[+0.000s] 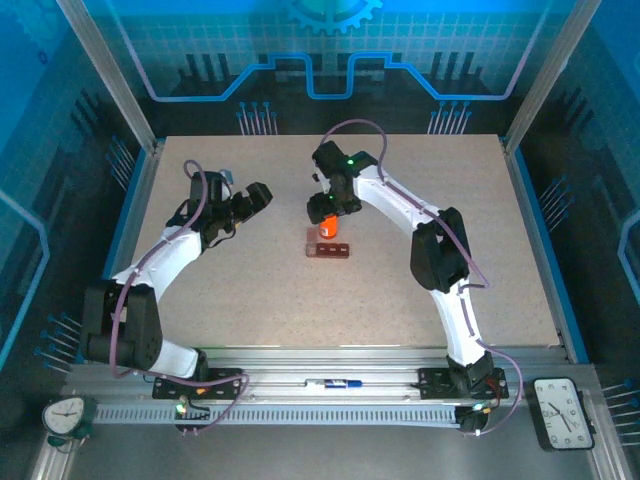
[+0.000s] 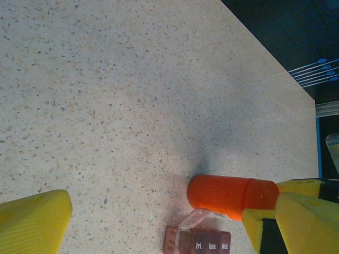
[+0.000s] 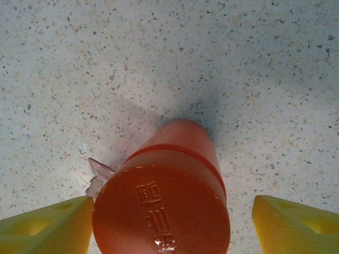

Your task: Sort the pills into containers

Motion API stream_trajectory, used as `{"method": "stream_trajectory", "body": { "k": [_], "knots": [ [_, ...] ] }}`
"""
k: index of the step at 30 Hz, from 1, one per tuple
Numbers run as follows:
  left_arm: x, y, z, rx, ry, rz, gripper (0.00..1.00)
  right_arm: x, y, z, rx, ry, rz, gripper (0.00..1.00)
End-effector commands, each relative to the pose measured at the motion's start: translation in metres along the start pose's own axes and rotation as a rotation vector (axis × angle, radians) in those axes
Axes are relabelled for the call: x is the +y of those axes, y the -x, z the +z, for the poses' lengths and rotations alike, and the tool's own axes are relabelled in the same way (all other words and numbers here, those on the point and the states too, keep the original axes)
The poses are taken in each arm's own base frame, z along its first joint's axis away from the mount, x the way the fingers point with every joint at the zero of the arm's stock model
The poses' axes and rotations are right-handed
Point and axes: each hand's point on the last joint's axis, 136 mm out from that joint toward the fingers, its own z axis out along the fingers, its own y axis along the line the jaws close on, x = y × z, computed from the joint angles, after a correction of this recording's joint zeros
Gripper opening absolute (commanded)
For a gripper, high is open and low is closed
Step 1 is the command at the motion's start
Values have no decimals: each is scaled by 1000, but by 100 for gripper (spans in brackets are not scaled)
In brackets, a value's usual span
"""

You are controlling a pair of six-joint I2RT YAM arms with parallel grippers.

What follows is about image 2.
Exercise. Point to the brown weekly pill organizer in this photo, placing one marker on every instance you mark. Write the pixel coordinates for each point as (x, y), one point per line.
(201, 243)

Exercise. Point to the orange pill bottle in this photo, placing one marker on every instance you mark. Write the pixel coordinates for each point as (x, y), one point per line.
(217, 195)

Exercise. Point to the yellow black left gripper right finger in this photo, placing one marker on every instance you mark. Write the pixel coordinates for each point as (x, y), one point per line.
(312, 227)

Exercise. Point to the aluminium enclosure post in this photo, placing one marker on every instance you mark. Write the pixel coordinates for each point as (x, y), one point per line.
(328, 109)

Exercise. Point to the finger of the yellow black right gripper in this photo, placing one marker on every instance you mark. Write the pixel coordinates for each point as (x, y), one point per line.
(302, 188)
(260, 232)

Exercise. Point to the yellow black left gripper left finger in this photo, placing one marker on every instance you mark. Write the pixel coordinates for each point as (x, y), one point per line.
(31, 225)

